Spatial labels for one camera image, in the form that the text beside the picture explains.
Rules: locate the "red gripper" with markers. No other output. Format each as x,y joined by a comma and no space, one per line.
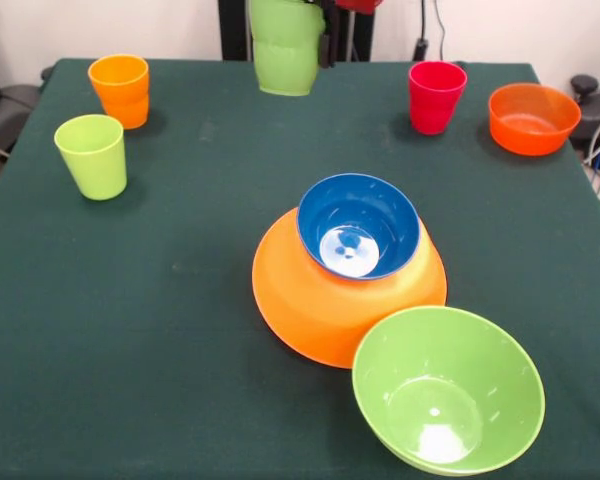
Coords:
360,4

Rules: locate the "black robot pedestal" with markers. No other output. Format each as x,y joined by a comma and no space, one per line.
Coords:
235,30

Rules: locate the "large light green bowl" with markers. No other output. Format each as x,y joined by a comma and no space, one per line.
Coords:
445,390

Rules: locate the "large orange bowl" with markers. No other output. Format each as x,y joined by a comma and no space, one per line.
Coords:
305,310

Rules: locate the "orange cup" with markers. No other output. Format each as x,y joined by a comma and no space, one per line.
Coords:
122,100

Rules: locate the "small red-orange bowl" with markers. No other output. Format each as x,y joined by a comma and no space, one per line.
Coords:
535,125

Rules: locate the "dark green tablecloth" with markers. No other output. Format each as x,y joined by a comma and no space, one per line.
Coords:
130,375

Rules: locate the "lime green cup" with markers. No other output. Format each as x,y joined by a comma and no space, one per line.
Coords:
92,160

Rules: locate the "blue bowl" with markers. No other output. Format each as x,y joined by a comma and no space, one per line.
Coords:
360,210

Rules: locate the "red cup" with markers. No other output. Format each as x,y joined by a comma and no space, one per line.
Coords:
435,100

